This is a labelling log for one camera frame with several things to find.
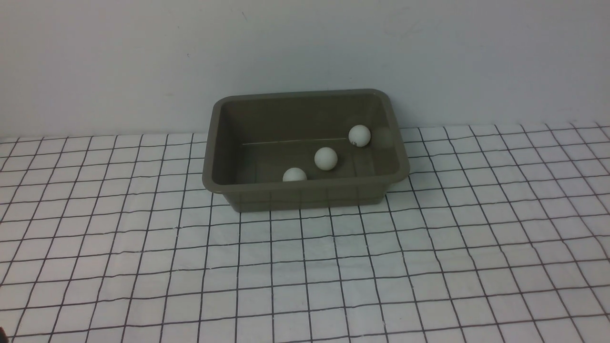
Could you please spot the white ball with logo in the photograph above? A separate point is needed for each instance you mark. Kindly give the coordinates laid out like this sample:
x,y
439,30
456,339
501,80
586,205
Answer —
x,y
294,174

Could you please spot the plain white table-tennis ball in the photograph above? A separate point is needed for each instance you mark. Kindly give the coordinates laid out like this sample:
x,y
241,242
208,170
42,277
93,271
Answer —
x,y
325,158

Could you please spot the white grid-pattern tablecloth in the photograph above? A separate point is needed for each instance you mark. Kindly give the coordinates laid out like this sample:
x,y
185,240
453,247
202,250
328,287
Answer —
x,y
499,235

